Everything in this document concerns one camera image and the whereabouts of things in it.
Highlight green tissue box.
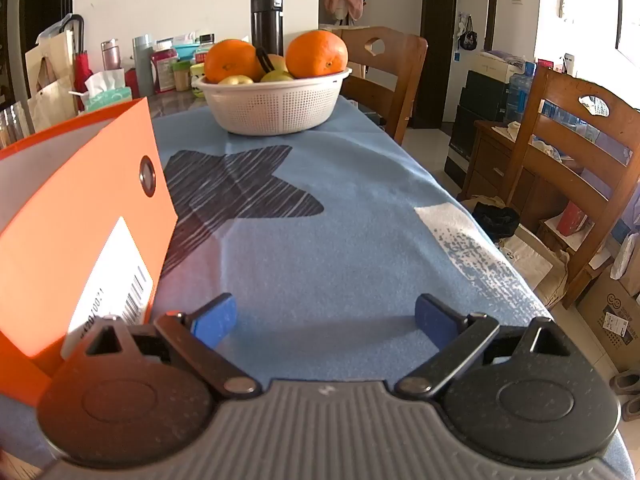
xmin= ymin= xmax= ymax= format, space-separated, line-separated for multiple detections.
xmin=82 ymin=70 xmax=133 ymax=113

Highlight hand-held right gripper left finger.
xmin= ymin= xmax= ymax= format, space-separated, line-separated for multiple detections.
xmin=60 ymin=292 xmax=262 ymax=401

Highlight black cloth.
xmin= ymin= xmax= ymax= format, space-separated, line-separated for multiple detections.
xmin=472 ymin=201 xmax=521 ymax=243

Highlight large orange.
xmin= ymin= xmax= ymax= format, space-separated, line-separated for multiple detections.
xmin=204 ymin=39 xmax=264 ymax=84
xmin=285 ymin=30 xmax=349 ymax=79

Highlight white cloth bag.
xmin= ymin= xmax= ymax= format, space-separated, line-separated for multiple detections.
xmin=500 ymin=230 xmax=571 ymax=308

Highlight red umbrella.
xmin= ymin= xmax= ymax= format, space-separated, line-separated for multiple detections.
xmin=65 ymin=14 xmax=93 ymax=113

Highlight white paper bag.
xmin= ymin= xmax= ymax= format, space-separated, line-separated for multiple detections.
xmin=27 ymin=75 xmax=80 ymax=133

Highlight beige paper bag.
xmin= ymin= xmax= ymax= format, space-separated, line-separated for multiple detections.
xmin=25 ymin=30 xmax=76 ymax=96

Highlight grey bottle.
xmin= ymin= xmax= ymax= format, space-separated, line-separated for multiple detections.
xmin=132 ymin=34 xmax=156 ymax=97

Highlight small green lidded jar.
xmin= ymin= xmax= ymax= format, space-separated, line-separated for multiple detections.
xmin=172 ymin=61 xmax=193 ymax=92

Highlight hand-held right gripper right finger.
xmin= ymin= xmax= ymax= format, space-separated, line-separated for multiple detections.
xmin=395 ymin=293 xmax=583 ymax=401

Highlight wooden side cabinet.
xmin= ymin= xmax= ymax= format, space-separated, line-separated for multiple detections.
xmin=460 ymin=120 xmax=538 ymax=221

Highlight wooden chair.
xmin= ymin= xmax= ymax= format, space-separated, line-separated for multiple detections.
xmin=332 ymin=26 xmax=429 ymax=146
xmin=500 ymin=66 xmax=640 ymax=310

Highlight white perforated plastic basket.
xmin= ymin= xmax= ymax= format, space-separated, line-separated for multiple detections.
xmin=191 ymin=67 xmax=353 ymax=137

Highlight black thermos bottle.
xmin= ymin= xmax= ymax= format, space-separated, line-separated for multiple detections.
xmin=250 ymin=0 xmax=285 ymax=57

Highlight orange cardboard box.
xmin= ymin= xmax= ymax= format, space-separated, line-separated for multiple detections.
xmin=0 ymin=97 xmax=179 ymax=408

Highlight black hanging bag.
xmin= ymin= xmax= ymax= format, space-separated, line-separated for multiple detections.
xmin=458 ymin=15 xmax=478 ymax=52

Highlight red lidded jar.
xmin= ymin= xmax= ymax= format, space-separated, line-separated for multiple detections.
xmin=151 ymin=42 xmax=179 ymax=93

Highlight red packet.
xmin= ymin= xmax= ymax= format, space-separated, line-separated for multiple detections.
xmin=556 ymin=201 xmax=590 ymax=236

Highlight grey slippers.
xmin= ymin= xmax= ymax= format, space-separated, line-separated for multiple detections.
xmin=610 ymin=371 xmax=640 ymax=423

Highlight blue water jug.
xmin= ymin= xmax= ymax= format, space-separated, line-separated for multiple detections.
xmin=505 ymin=61 xmax=538 ymax=126

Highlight blue patterned tablecloth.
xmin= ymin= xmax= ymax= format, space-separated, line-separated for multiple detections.
xmin=0 ymin=94 xmax=628 ymax=480

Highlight pink steel tumbler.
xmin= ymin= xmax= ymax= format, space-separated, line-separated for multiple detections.
xmin=101 ymin=38 xmax=123 ymax=72

